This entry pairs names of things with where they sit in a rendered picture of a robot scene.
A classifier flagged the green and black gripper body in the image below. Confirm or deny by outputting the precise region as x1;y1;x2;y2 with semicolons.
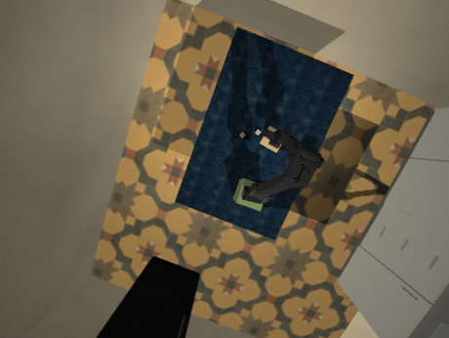
268;141;280;148

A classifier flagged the beige mat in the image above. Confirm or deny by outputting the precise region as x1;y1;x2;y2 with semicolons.
260;126;281;152

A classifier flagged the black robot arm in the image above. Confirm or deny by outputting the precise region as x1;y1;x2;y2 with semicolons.
242;122;324;204

